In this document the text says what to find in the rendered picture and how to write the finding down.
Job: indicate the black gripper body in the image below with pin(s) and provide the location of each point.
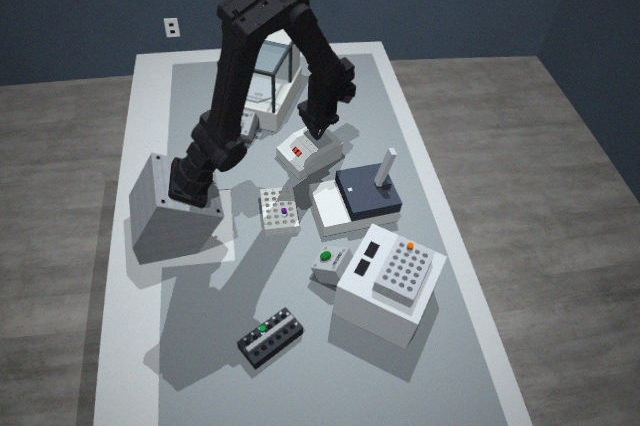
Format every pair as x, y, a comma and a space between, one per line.
314, 113

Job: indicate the white block with round holes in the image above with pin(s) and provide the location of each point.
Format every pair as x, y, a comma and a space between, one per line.
303, 156

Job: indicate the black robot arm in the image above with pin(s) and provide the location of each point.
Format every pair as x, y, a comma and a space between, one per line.
221, 146

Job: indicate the grey bench mat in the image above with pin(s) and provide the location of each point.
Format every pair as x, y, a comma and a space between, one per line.
335, 373

